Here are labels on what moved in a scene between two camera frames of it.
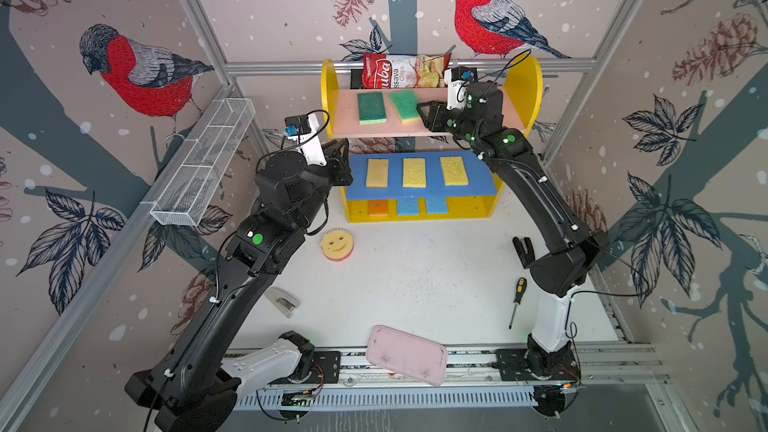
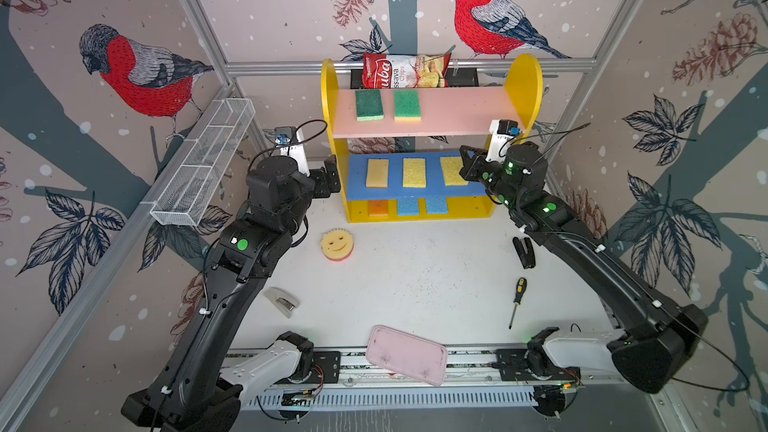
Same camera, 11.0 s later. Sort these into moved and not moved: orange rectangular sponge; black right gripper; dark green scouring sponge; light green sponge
Moved: black right gripper
Not moved: light green sponge; orange rectangular sponge; dark green scouring sponge
